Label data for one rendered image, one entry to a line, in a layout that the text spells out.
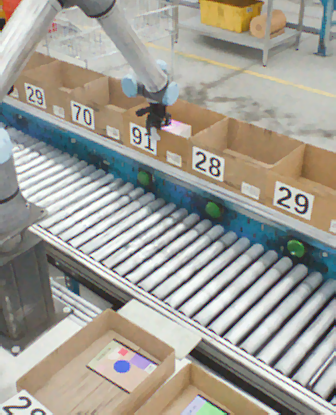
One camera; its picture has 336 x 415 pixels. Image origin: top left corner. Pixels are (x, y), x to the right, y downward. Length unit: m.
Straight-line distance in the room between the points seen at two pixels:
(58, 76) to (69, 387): 2.02
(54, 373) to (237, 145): 1.34
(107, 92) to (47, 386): 1.75
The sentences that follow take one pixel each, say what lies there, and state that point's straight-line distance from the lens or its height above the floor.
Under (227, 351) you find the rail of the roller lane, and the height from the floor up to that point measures 0.74.
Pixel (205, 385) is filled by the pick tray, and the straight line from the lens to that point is 1.70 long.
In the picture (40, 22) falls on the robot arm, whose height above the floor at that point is 1.65.
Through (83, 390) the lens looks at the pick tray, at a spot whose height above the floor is 0.76.
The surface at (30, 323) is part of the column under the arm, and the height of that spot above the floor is 0.79.
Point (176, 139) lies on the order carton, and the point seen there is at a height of 1.03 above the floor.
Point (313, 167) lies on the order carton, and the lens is 2.40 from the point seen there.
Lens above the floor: 2.13
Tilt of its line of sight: 34 degrees down
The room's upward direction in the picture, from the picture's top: 1 degrees counter-clockwise
